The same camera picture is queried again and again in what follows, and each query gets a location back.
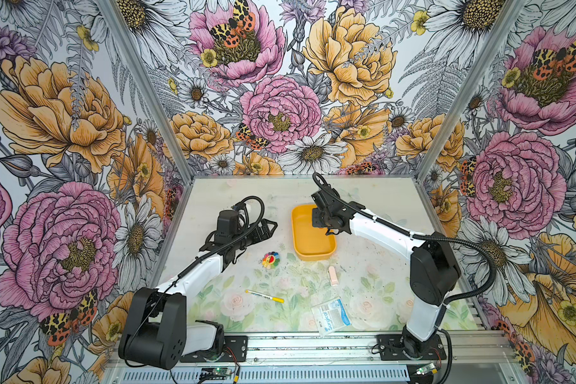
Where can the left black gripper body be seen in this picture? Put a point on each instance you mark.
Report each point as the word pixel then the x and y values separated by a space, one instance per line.
pixel 254 236

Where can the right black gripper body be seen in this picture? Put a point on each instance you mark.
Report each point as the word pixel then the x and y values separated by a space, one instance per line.
pixel 321 218

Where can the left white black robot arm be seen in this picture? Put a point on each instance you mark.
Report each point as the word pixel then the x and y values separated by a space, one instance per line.
pixel 157 332

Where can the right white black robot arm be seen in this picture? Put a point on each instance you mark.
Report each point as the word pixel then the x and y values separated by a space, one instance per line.
pixel 434 271

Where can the yellow plastic bin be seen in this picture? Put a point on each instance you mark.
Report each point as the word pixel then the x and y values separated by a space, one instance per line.
pixel 310 243

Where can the colourful round toy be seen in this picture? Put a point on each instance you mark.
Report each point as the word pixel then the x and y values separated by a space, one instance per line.
pixel 271 260

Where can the pink small tube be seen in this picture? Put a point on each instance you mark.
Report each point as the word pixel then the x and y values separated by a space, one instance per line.
pixel 333 276

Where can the yellow white marker pen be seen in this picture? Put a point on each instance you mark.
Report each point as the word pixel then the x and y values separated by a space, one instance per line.
pixel 265 296

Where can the clear blue plastic packet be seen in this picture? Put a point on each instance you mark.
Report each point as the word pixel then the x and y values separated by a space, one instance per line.
pixel 330 316

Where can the left green circuit board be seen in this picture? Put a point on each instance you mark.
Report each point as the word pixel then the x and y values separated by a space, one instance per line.
pixel 216 373

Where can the green circuit board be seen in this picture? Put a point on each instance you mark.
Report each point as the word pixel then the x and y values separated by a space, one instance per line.
pixel 430 368
pixel 216 373

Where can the right green circuit board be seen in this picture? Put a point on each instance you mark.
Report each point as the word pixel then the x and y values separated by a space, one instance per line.
pixel 430 368

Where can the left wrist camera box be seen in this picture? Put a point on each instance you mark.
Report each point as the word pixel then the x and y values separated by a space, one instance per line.
pixel 228 227

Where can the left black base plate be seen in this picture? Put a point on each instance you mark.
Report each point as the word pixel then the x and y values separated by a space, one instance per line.
pixel 230 348

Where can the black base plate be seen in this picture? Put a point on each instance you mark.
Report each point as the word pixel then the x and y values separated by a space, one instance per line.
pixel 402 347
pixel 230 348

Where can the aluminium front rail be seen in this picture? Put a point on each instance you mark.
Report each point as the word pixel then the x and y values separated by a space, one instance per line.
pixel 308 348

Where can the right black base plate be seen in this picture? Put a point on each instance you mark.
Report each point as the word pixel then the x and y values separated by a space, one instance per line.
pixel 402 347

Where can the white slotted cable duct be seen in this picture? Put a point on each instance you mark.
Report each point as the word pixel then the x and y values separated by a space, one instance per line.
pixel 279 374

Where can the right aluminium corner post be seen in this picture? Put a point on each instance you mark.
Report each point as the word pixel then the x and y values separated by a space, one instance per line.
pixel 501 29

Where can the aluminium corner post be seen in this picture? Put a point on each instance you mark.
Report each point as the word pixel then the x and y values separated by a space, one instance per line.
pixel 128 49
pixel 501 29

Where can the left aluminium corner post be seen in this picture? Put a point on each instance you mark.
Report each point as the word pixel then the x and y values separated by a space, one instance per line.
pixel 128 49

